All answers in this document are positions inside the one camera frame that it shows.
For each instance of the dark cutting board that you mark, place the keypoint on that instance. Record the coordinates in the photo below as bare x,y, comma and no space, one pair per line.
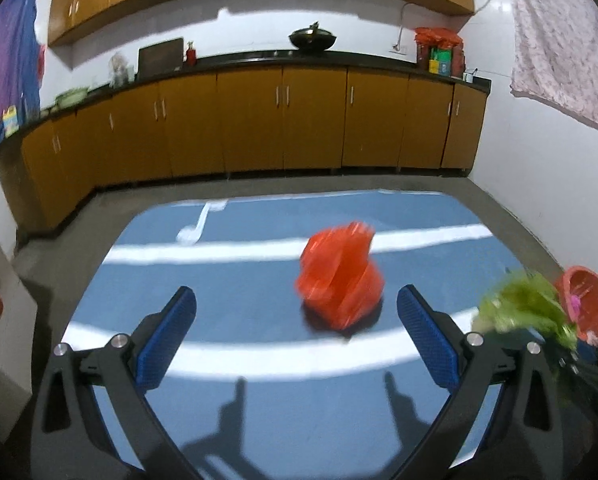
160,57

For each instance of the black kitchen countertop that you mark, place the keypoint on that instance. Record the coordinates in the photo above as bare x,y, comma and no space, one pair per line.
379,58

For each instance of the wooden base cabinets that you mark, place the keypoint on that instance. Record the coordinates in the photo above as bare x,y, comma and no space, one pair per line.
254,120

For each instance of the yellow-green cellophane wrapper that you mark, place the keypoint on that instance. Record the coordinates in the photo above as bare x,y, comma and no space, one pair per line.
524,305

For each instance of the glass jars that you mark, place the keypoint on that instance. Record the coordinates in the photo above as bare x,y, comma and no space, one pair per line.
120,70

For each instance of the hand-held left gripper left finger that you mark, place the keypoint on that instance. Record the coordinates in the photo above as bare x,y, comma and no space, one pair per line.
166,340

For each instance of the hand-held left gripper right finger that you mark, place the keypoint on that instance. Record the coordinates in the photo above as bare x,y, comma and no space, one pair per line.
424,335

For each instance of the orange plastic bag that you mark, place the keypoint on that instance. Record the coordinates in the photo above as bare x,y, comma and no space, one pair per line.
339,280

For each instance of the green pot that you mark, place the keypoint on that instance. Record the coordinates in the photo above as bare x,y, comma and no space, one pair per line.
70,97

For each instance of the pink floral cloth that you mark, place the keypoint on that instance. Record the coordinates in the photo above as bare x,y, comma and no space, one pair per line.
569,50

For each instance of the red bag bundle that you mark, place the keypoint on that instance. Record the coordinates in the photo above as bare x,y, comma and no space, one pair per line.
436,39

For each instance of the purple cloth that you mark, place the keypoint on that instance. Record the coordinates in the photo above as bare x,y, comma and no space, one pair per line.
1,60

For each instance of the red bottle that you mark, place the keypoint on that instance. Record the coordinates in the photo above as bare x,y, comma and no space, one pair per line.
191,55

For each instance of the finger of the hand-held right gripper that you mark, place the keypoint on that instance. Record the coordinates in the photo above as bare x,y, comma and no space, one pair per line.
591,372

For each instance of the blue striped blanket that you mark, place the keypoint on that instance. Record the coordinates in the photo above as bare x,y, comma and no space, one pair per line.
259,280

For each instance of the black wok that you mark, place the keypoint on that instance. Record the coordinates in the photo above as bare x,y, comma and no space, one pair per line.
313,39

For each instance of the blue cloth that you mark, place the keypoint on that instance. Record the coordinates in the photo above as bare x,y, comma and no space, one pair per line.
33,60

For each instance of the red plastic basin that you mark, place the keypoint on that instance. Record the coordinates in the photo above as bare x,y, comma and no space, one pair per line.
596,295

